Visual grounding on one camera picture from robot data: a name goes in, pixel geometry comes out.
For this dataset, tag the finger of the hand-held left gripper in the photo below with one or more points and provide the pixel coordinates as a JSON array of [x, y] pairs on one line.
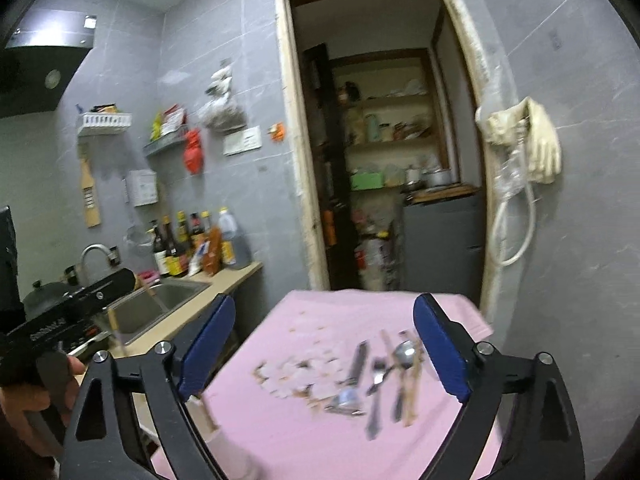
[[107, 287]]

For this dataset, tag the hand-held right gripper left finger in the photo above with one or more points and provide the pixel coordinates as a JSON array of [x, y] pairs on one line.
[[207, 350]]

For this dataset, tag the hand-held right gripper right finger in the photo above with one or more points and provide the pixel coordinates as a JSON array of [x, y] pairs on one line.
[[442, 355]]

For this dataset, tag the metal spoon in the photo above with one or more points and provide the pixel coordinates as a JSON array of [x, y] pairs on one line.
[[405, 353]]

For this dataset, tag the wooden chopstick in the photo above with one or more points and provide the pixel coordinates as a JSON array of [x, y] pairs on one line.
[[207, 412], [389, 350], [412, 395]]

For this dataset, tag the metal fork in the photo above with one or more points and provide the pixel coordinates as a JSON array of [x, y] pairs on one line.
[[377, 385]]

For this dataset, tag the white utensil holder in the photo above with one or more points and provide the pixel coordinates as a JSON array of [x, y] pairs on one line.
[[227, 455]]

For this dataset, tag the metal forks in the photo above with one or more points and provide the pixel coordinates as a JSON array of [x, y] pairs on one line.
[[346, 401]]

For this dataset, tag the person's left hand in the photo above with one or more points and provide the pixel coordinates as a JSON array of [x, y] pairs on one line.
[[22, 435]]

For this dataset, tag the pink sponge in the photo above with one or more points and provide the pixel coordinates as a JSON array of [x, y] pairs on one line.
[[147, 277]]

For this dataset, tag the metal faucet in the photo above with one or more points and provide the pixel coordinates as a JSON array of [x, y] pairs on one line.
[[92, 249]]

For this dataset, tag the steel sink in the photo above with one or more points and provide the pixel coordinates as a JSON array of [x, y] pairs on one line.
[[165, 300]]

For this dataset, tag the beige kitchen counter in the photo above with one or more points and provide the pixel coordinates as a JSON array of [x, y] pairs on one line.
[[220, 280]]

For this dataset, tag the row of sauce bottles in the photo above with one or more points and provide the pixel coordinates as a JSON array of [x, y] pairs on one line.
[[172, 255]]

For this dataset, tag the white and blue packet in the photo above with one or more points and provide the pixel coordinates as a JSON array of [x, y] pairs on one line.
[[196, 260]]

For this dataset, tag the orange spice packet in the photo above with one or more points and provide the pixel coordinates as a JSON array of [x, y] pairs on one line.
[[213, 252]]

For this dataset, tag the wooden grater paddle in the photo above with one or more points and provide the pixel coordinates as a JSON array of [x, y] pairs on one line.
[[91, 190]]

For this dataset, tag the large soy sauce jug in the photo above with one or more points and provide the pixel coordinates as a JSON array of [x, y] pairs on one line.
[[235, 245]]

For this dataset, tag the grey cabinet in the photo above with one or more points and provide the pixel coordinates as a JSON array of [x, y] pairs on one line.
[[442, 240]]

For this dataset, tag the pink floral cloth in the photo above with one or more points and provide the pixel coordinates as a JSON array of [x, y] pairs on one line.
[[300, 435]]

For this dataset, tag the red plastic bag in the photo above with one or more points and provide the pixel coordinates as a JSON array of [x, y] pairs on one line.
[[194, 155]]

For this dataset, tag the metal pot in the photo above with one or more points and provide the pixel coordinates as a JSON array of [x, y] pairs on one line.
[[437, 177]]

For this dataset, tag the snack packets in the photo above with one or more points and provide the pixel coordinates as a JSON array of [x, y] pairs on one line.
[[172, 121]]

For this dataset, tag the green box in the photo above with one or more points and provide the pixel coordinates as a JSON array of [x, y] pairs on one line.
[[366, 181]]

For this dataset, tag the clear plastic bag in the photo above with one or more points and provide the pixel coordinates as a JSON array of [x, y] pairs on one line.
[[507, 175]]

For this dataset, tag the clear bag of dried goods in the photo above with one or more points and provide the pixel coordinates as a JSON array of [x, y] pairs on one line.
[[222, 110]]

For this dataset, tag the wooden shelf unit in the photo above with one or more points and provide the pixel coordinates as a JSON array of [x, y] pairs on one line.
[[390, 147]]

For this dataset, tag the black range hood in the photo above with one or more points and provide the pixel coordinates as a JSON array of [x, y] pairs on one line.
[[35, 80]]

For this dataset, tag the cream rubber gloves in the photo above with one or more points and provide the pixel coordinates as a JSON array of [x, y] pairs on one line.
[[540, 145]]

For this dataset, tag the green bottle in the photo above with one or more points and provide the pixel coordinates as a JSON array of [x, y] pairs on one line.
[[372, 129]]

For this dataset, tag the white wall box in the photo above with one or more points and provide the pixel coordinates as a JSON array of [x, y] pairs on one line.
[[141, 187]]

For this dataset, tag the grey wall basket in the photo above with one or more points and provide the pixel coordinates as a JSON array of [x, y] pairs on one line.
[[165, 146]]

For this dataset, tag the white wall basket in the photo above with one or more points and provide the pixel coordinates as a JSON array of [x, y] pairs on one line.
[[102, 122]]

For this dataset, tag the white wall socket panel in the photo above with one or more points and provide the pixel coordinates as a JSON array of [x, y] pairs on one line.
[[242, 141]]

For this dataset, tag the door frame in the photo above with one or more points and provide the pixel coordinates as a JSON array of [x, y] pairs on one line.
[[295, 160]]

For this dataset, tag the orange wall hook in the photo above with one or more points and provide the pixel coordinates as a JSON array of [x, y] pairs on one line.
[[276, 131]]

